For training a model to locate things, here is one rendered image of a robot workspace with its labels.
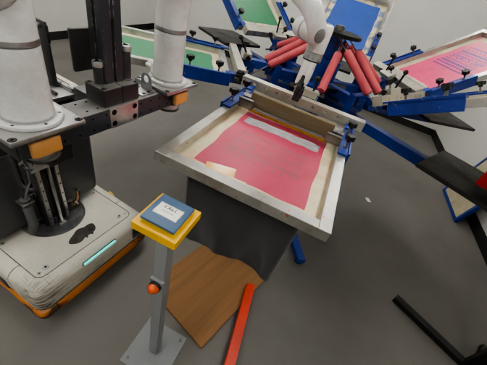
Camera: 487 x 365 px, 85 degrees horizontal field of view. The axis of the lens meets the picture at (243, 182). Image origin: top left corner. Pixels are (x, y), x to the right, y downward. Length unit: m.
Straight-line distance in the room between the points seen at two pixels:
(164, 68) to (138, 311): 1.21
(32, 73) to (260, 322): 1.50
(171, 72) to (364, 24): 2.35
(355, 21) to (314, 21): 2.00
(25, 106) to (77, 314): 1.20
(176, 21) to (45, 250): 1.16
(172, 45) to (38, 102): 0.41
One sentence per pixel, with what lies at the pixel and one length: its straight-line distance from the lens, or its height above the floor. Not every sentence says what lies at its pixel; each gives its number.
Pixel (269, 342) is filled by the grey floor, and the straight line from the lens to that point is 1.68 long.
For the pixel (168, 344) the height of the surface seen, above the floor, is 0.01.
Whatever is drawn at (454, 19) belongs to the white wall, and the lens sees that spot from 5.44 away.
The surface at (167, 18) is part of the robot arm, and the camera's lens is 0.91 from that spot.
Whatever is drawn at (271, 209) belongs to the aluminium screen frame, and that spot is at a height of 0.98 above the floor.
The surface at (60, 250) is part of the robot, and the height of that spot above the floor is 0.28.
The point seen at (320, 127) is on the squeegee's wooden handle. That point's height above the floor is 1.03.
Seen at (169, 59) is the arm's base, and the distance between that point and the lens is 0.94.
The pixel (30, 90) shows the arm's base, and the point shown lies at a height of 1.22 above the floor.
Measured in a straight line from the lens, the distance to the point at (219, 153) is 0.98.
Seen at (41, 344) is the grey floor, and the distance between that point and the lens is 1.67.
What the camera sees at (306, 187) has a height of 0.96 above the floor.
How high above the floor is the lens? 1.50
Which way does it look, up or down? 38 degrees down
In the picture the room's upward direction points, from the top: 18 degrees clockwise
